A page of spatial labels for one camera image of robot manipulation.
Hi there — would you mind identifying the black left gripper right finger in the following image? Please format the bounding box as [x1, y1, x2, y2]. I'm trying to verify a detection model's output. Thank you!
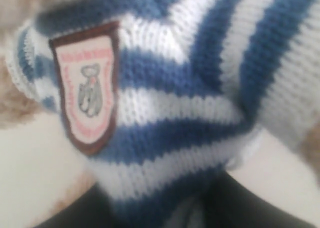
[183, 166, 315, 228]

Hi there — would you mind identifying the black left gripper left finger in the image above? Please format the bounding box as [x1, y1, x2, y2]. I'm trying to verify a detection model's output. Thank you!
[36, 184, 125, 228]

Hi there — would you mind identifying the tan teddy bear striped sweater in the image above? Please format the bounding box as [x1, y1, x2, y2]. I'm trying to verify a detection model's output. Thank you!
[0, 0, 320, 227]

